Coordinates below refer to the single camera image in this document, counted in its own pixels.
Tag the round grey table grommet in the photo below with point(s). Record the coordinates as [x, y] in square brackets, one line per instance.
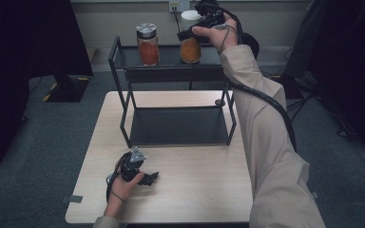
[220, 102]

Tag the black chair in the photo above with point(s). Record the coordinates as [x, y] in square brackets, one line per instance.
[250, 41]

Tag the person's left hand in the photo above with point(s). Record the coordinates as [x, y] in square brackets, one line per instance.
[122, 188]

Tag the glass jar with white lid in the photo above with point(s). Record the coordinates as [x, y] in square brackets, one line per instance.
[190, 50]

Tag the person's right hand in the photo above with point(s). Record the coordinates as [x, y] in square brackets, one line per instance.
[225, 34]

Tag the black stand base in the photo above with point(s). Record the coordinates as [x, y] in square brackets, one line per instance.
[69, 90]

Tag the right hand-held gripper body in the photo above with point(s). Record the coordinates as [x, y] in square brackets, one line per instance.
[214, 14]

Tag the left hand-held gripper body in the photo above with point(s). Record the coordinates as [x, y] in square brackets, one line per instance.
[130, 167]

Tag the black curtain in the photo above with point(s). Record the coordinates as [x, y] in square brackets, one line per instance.
[19, 79]
[355, 79]

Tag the glass jar with metal lid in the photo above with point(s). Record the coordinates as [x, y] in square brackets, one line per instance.
[148, 47]

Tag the black two-tier metal rack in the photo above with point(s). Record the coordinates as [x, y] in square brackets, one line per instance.
[177, 126]

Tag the grey tape strip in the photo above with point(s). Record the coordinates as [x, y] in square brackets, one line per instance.
[315, 194]
[72, 199]

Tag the white wall socket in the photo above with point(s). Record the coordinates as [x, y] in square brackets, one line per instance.
[174, 5]

